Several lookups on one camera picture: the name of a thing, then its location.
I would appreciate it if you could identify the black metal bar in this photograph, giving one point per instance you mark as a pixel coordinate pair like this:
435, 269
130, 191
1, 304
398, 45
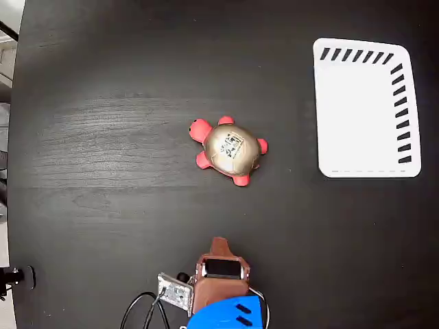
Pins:
8, 31

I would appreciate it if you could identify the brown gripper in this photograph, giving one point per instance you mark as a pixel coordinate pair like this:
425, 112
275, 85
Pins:
221, 287

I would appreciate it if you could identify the small camera circuit board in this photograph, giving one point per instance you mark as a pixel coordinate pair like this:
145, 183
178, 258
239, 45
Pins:
173, 293

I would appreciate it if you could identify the black table clamp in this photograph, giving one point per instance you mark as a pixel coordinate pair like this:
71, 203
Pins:
24, 276

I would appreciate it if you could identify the white plastic basket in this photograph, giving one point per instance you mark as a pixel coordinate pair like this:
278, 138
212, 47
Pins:
356, 113

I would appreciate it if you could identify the red turtle toy gold shell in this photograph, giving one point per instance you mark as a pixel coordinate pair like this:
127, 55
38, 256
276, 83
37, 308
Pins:
229, 150

